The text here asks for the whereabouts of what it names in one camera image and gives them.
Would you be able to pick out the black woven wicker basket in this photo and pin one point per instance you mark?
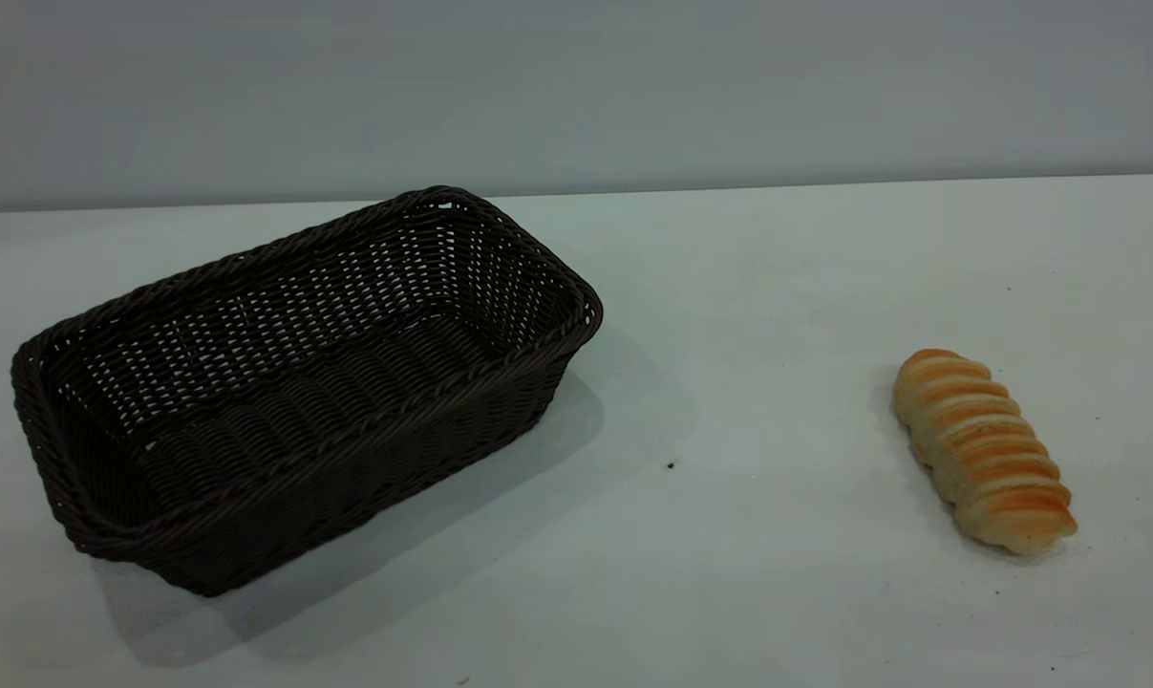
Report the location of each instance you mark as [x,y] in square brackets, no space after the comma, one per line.
[347,449]

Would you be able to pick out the ridged golden bread loaf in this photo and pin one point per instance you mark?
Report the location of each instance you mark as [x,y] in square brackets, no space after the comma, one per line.
[982,449]

